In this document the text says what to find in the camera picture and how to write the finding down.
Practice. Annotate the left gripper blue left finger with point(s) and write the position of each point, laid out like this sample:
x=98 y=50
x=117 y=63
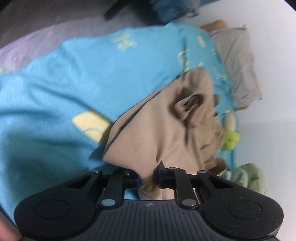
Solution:
x=120 y=180

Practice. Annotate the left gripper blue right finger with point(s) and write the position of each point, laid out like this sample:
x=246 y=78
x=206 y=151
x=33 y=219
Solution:
x=177 y=180

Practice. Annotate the tan printed t-shirt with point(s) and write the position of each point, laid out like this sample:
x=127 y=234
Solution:
x=176 y=126

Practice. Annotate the green beige plush toy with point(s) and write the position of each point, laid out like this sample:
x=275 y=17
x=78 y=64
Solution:
x=231 y=137

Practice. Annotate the light green fleece blanket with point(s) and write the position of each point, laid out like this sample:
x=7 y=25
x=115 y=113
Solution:
x=249 y=176

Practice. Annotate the teal patterned bed sheet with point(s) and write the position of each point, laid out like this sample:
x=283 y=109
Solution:
x=41 y=146

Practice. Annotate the grey pillow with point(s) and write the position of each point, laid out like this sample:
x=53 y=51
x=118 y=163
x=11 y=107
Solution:
x=234 y=48

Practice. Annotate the wooden bed headboard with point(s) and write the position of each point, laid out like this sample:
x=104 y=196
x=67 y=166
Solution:
x=218 y=24

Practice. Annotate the near blue covered chair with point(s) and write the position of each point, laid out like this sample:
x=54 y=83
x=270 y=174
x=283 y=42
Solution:
x=165 y=11

